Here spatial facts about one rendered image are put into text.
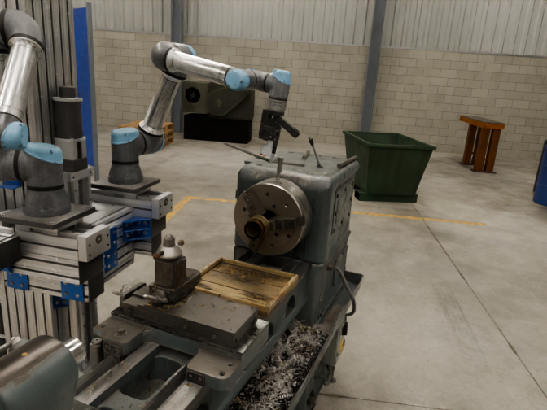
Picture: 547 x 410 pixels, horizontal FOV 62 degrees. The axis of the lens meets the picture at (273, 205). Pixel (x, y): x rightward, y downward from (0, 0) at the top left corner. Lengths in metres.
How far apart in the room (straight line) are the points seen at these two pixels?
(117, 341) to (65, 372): 0.44
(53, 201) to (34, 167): 0.12
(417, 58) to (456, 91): 1.23
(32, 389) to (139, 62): 11.86
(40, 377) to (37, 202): 0.83
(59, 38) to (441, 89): 10.74
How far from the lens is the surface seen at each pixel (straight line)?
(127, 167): 2.06
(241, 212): 1.92
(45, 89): 1.91
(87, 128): 6.79
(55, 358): 0.99
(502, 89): 12.49
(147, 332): 1.46
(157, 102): 2.08
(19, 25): 1.63
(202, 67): 1.78
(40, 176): 1.66
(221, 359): 1.33
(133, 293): 1.53
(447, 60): 12.08
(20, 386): 0.95
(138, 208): 2.08
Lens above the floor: 1.68
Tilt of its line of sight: 16 degrees down
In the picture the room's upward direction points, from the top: 4 degrees clockwise
